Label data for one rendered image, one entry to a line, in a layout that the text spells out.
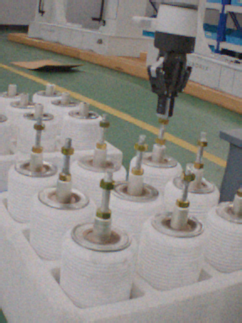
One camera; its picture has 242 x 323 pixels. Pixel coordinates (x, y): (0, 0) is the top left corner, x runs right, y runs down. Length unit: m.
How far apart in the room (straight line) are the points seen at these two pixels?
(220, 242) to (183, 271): 0.09
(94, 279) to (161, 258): 0.11
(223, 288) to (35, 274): 0.26
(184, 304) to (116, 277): 0.11
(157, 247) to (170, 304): 0.08
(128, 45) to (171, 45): 3.29
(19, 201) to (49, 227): 0.12
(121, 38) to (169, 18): 3.23
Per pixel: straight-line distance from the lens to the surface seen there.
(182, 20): 0.82
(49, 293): 0.60
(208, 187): 0.81
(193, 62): 3.20
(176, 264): 0.63
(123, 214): 0.71
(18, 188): 0.76
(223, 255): 0.71
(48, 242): 0.68
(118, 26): 4.02
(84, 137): 1.13
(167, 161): 0.90
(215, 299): 0.68
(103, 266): 0.56
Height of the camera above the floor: 0.53
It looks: 19 degrees down
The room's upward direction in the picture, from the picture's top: 8 degrees clockwise
